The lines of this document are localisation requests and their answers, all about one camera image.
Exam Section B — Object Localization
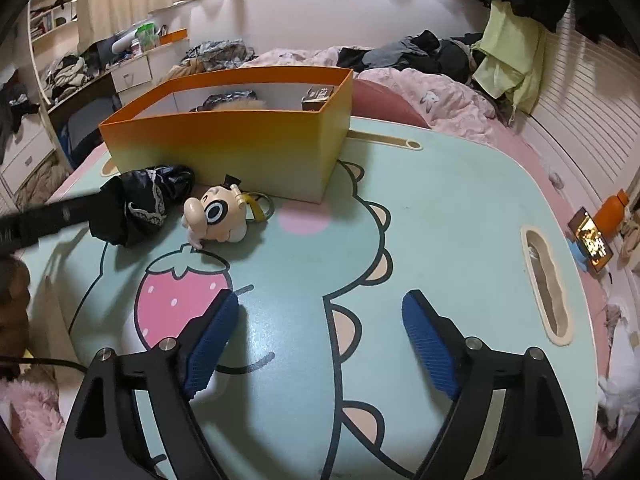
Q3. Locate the black drawstring pouch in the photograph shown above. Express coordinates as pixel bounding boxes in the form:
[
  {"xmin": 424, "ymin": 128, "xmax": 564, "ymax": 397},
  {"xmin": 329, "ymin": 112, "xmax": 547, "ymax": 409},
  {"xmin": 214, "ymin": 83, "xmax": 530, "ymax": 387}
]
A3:
[{"xmin": 89, "ymin": 165, "xmax": 195, "ymax": 247}]

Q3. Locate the cartoon figure keychain toy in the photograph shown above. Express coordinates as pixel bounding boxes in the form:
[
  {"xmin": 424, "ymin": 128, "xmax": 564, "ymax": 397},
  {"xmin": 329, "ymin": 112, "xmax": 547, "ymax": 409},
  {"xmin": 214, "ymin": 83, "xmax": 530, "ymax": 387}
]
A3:
[{"xmin": 181, "ymin": 174, "xmax": 274, "ymax": 250}]

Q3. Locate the brown card box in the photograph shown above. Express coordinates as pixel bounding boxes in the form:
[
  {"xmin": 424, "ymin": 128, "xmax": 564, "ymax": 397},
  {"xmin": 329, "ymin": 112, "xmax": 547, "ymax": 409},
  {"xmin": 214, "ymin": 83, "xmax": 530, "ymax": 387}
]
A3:
[{"xmin": 300, "ymin": 86, "xmax": 335, "ymax": 112}]

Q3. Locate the white fur pompom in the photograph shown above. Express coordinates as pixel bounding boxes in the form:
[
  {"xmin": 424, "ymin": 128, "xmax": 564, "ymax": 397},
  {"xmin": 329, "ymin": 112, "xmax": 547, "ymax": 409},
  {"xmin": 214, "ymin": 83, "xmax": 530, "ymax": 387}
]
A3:
[{"xmin": 215, "ymin": 99, "xmax": 266, "ymax": 110}]

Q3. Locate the white desk with drawers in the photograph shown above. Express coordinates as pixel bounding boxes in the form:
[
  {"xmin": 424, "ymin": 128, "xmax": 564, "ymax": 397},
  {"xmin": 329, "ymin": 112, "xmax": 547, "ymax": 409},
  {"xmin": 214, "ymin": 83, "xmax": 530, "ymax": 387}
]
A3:
[{"xmin": 1, "ymin": 39, "xmax": 189, "ymax": 209}]

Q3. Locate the phone on blue stand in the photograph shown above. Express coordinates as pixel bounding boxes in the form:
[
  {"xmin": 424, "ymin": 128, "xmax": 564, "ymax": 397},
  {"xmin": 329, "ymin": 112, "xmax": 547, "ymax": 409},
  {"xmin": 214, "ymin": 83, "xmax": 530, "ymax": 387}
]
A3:
[{"xmin": 568, "ymin": 207, "xmax": 613, "ymax": 275}]

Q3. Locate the orange water bottle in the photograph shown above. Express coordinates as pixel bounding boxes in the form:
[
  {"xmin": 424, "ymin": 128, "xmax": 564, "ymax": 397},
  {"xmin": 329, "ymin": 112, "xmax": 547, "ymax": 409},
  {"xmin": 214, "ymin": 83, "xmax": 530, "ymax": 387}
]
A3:
[{"xmin": 593, "ymin": 188, "xmax": 629, "ymax": 240}]

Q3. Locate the patterned grey clothes heap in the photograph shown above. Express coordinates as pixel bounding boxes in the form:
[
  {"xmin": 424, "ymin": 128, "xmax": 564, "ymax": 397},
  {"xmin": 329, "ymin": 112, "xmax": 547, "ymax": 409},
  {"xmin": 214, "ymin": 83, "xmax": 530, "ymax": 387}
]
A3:
[{"xmin": 180, "ymin": 39, "xmax": 256, "ymax": 72}]

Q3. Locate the orange gradient cardboard box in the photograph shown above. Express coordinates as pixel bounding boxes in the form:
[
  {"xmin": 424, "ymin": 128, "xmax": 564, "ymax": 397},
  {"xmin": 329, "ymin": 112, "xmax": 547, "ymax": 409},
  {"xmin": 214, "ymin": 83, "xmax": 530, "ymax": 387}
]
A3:
[{"xmin": 100, "ymin": 65, "xmax": 354, "ymax": 203}]

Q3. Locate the pink floral bed quilt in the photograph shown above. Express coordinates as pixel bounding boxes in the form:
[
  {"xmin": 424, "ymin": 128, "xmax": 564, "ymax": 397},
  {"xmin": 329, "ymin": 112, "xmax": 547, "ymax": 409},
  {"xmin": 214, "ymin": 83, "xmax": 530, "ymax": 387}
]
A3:
[{"xmin": 244, "ymin": 45, "xmax": 507, "ymax": 146}]

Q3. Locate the light green hanging garment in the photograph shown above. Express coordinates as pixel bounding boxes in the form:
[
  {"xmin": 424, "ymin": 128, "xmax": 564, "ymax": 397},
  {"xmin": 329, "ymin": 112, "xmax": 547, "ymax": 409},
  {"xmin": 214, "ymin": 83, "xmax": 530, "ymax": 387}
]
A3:
[{"xmin": 473, "ymin": 0, "xmax": 546, "ymax": 113}]

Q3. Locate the dark clothes pile on bed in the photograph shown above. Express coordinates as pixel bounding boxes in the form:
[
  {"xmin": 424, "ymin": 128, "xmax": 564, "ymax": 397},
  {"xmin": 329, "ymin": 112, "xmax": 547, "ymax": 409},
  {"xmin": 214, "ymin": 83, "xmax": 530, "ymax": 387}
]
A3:
[{"xmin": 337, "ymin": 29, "xmax": 484, "ymax": 84}]

